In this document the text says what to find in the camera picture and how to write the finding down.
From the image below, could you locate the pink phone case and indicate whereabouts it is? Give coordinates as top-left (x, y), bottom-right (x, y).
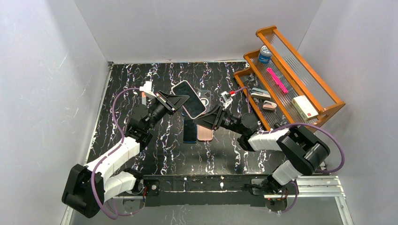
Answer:
top-left (197, 125), bottom-right (213, 142)

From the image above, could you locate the green phone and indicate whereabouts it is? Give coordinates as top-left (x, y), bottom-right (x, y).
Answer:
top-left (183, 117), bottom-right (197, 143)

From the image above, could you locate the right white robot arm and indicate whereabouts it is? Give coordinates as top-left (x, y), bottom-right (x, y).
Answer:
top-left (193, 106), bottom-right (330, 193)

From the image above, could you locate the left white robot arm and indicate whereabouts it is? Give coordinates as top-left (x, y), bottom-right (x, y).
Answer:
top-left (61, 91), bottom-right (189, 220)

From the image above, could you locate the orange white marker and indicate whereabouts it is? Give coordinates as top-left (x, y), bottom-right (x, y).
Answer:
top-left (141, 92), bottom-right (147, 106)

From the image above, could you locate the teal grey stapler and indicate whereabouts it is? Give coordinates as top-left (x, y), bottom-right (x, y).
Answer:
top-left (250, 88), bottom-right (271, 100)

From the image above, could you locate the pink flat tool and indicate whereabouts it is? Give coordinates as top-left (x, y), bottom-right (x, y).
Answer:
top-left (266, 67), bottom-right (289, 94)

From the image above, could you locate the orange wooden shelf rack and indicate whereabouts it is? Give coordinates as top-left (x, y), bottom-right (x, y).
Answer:
top-left (234, 26), bottom-right (345, 130)

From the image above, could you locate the blue round jar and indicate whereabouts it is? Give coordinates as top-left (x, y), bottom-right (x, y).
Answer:
top-left (258, 45), bottom-right (273, 64)

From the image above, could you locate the white cardboard box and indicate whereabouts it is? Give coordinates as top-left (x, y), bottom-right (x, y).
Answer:
top-left (291, 95), bottom-right (319, 122)

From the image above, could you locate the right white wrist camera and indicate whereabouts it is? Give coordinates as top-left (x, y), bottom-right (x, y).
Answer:
top-left (221, 91), bottom-right (235, 109)

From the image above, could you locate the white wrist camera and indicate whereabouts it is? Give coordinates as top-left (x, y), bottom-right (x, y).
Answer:
top-left (139, 81), bottom-right (157, 99)
top-left (221, 91), bottom-right (235, 109)

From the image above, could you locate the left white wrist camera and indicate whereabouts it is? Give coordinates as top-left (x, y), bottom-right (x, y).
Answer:
top-left (139, 81), bottom-right (157, 99)

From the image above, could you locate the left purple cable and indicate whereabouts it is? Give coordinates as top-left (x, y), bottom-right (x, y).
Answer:
top-left (90, 88), bottom-right (147, 220)

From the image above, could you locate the purple cable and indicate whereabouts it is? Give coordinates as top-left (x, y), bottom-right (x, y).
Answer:
top-left (230, 87), bottom-right (346, 215)
top-left (90, 88), bottom-right (147, 220)

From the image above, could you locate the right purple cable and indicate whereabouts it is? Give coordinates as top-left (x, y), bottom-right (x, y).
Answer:
top-left (230, 87), bottom-right (346, 215)

